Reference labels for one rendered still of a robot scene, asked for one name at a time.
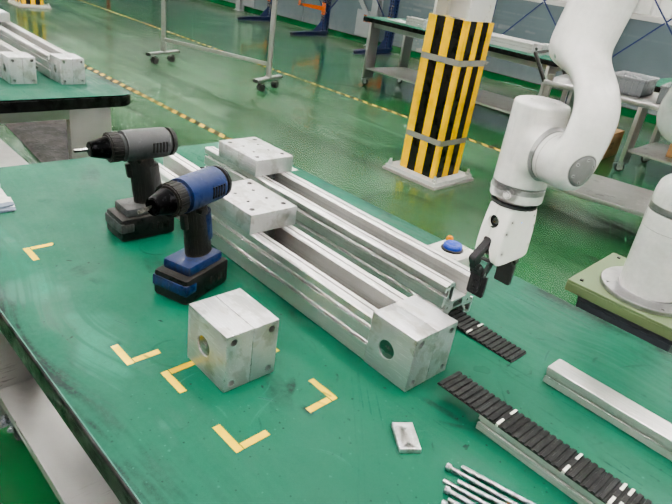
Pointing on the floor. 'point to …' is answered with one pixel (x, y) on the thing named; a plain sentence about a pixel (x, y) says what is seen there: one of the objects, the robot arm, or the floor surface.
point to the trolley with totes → (639, 92)
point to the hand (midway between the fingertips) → (490, 281)
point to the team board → (222, 51)
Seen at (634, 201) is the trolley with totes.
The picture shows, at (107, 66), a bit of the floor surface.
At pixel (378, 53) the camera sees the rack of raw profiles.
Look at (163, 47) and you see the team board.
